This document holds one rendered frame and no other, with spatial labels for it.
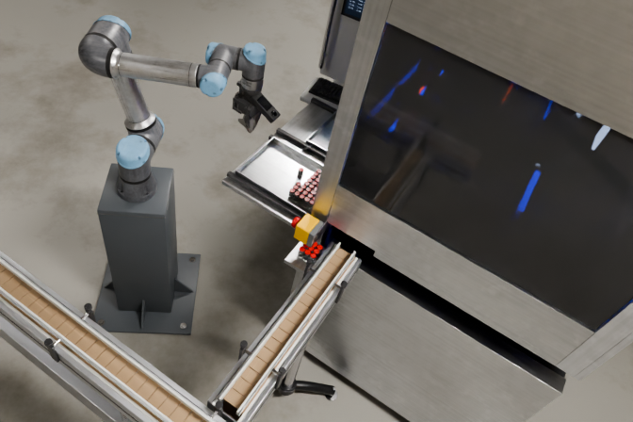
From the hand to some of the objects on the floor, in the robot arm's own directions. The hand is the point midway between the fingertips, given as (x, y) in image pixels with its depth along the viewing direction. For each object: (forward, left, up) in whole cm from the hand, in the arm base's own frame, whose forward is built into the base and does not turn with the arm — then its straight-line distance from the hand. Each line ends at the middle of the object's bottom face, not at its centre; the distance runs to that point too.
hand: (251, 130), depth 197 cm
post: (+27, -30, -110) cm, 117 cm away
